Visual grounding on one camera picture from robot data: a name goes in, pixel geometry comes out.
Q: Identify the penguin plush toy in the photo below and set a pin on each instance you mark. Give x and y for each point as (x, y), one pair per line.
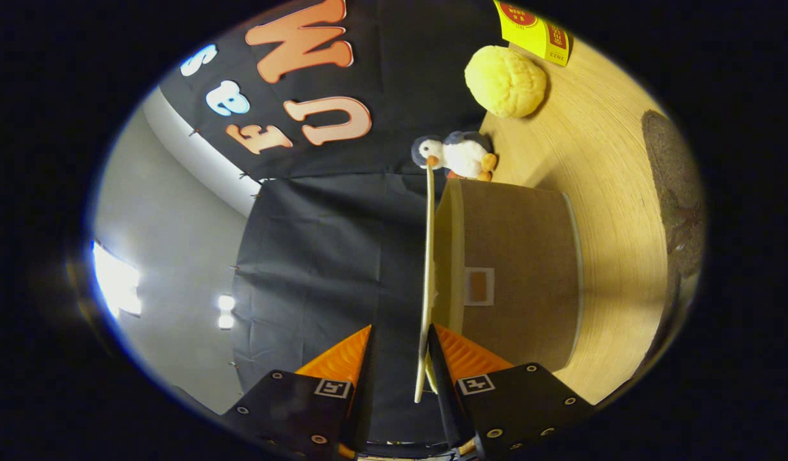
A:
(461, 153)

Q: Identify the yellow bun plush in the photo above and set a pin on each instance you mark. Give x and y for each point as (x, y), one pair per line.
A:
(506, 80)

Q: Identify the black backdrop cloth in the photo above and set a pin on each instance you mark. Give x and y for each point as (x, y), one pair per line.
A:
(330, 256)

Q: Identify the brown fuzzy shoe with bow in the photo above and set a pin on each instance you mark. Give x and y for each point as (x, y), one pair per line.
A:
(676, 186)

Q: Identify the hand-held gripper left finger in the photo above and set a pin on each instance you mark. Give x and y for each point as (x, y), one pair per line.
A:
(365, 397)

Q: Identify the yellow book with red circle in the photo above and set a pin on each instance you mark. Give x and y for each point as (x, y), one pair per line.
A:
(528, 29)

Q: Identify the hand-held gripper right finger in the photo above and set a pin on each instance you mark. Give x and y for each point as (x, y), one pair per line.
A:
(442, 390)

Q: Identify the beige fabric storage box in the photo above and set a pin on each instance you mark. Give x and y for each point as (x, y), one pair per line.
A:
(516, 243)

